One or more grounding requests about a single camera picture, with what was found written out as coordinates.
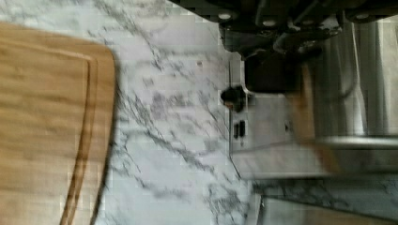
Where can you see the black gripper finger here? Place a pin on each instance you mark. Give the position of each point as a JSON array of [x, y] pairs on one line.
[[270, 58]]

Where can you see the black toaster lever knob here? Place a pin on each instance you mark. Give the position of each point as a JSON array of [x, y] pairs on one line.
[[234, 98]]

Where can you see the toast slice in toaster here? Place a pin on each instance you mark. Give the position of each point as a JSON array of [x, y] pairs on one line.
[[302, 111]]

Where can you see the silver two-slot toaster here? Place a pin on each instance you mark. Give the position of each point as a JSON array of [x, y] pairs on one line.
[[355, 114]]

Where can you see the stainless toaster oven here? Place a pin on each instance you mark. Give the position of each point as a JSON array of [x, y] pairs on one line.
[[364, 200]]

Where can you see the wooden cutting board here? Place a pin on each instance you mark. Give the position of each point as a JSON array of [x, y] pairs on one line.
[[57, 103]]

